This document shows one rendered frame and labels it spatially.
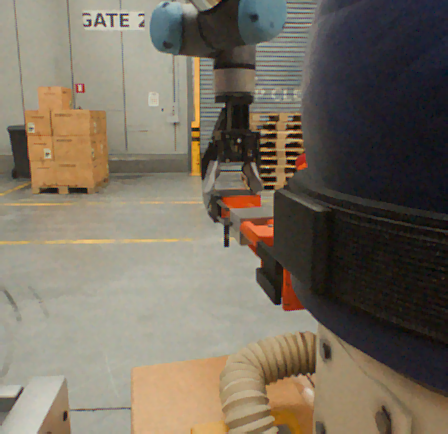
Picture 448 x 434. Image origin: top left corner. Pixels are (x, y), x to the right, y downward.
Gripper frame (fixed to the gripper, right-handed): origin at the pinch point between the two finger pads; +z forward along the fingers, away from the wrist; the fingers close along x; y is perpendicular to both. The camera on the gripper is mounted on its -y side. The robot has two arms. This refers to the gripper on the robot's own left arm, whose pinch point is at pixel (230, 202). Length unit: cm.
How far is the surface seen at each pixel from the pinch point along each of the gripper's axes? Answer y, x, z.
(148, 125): -879, 15, 6
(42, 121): -632, -159, -7
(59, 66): -907, -170, -120
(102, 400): -93, -36, 108
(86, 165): -623, -95, 64
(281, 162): -584, 224, 61
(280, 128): -588, 222, 5
